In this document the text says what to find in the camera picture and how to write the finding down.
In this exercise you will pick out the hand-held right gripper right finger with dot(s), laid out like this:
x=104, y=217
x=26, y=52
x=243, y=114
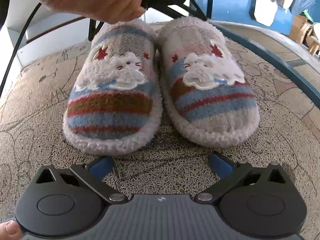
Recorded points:
x=220, y=166

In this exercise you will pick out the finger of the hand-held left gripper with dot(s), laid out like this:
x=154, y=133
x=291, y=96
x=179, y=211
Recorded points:
x=91, y=30
x=196, y=7

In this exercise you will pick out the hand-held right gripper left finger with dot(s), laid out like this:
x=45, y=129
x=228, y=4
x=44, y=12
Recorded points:
x=102, y=167

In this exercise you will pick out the white shoe cabinet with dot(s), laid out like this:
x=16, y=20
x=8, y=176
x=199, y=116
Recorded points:
x=50, y=52

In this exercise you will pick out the pink blue striped slipper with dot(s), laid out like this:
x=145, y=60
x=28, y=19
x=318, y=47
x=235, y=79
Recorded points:
x=110, y=110
x=212, y=105

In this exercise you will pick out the person's left hand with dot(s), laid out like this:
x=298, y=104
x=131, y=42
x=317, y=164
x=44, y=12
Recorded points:
x=100, y=5

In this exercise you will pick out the person's right hand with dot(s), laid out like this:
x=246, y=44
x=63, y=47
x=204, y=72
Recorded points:
x=8, y=231

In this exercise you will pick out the blue door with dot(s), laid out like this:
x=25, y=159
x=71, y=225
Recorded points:
x=225, y=0

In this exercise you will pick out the white hanging cloth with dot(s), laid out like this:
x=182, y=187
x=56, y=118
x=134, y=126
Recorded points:
x=265, y=12

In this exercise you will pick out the printed floor mat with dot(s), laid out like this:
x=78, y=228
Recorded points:
x=37, y=105

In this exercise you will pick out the cardboard box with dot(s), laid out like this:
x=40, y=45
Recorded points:
x=298, y=27

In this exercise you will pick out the wooden stool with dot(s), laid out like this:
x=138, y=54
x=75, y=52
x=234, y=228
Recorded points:
x=313, y=41

